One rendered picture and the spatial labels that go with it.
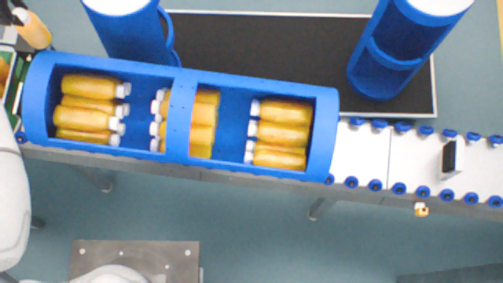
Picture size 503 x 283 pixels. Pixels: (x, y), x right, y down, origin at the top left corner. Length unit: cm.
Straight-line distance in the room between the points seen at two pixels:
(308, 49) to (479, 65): 90
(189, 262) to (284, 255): 114
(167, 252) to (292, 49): 146
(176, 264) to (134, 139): 43
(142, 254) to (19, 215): 79
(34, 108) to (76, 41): 144
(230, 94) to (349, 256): 124
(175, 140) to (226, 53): 126
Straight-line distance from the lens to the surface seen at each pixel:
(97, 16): 207
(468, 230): 304
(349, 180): 190
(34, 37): 175
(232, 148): 190
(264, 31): 295
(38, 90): 176
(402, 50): 291
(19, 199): 103
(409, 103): 293
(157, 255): 176
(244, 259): 282
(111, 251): 179
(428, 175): 202
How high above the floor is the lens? 281
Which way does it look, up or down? 75 degrees down
